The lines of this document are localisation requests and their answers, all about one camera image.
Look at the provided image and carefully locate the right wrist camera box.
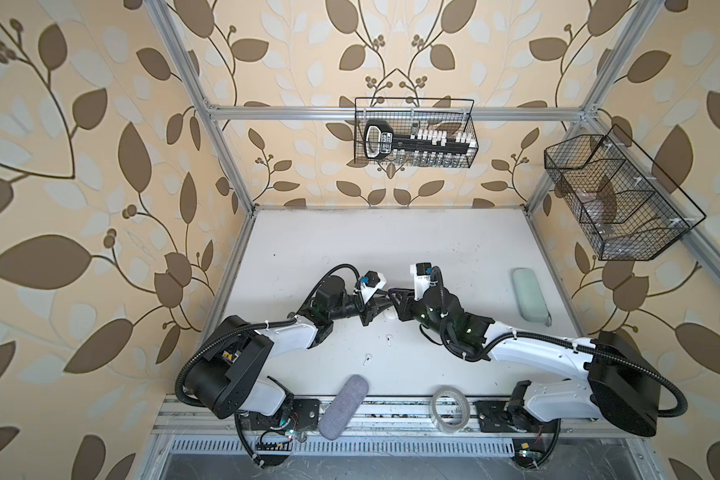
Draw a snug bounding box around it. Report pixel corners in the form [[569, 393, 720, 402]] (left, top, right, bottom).
[[410, 262, 438, 301]]

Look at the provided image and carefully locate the grey fabric glasses case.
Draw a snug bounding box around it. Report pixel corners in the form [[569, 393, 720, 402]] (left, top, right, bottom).
[[318, 375, 369, 441]]

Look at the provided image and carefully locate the black wire basket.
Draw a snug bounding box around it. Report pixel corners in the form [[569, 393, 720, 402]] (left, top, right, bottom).
[[544, 124, 707, 261], [353, 96, 479, 169]]

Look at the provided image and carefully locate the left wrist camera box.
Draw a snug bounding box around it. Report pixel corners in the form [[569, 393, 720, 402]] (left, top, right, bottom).
[[360, 270, 387, 296]]

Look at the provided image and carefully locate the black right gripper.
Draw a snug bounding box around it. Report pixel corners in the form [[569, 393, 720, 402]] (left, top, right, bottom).
[[389, 287, 451, 342]]

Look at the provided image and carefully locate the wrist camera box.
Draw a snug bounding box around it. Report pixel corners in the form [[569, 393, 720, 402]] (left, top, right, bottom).
[[410, 262, 438, 301], [360, 270, 387, 296]]

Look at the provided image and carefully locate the clear tape roll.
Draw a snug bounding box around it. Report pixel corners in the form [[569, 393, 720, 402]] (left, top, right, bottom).
[[429, 386, 470, 435]]

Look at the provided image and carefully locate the green glasses case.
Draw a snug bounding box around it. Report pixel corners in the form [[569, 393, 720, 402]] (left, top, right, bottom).
[[511, 268, 552, 327]]

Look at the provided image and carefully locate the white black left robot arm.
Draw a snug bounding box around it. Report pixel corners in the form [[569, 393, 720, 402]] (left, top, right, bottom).
[[174, 264, 392, 423]]

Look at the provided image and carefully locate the black wire basket right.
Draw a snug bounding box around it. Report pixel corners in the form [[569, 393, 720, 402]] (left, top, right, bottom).
[[544, 124, 707, 261]]

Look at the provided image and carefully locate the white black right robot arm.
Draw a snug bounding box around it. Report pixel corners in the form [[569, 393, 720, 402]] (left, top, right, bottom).
[[387, 285, 688, 437]]

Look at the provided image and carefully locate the black wire basket back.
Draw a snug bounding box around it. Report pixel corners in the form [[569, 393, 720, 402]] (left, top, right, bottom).
[[353, 96, 479, 169]]

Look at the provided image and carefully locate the black tool with white sockets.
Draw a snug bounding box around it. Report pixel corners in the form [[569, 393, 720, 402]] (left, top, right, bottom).
[[361, 120, 478, 163]]

